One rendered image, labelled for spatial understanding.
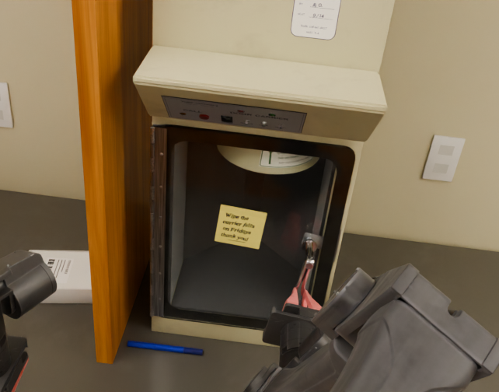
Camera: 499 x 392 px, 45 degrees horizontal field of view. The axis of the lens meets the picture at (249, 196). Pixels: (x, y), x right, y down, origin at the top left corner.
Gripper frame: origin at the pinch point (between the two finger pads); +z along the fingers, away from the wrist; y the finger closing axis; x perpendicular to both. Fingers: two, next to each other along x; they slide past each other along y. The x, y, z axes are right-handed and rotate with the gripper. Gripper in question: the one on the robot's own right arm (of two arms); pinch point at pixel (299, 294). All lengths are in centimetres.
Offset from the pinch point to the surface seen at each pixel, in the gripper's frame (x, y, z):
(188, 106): -28.4, 23.9, -1.3
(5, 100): 5, 69, 50
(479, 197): -1, -44, 49
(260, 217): -9.5, 9.3, 5.2
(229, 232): -5.1, 13.5, 5.4
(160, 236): -0.8, 24.5, 5.6
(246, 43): -36.6, 18.4, 5.6
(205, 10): -39.6, 24.7, 5.6
